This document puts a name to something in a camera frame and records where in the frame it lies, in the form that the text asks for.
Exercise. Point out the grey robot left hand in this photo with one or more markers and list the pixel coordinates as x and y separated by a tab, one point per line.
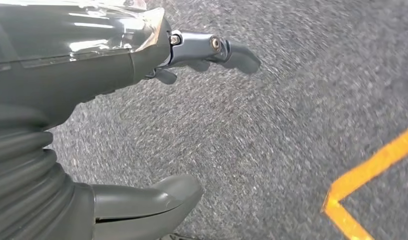
57	66

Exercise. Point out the ribbed grey left arm sleeve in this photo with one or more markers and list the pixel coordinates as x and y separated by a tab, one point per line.
21	179

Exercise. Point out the yellow floor tape square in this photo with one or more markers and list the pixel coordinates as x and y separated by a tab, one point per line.
373	169

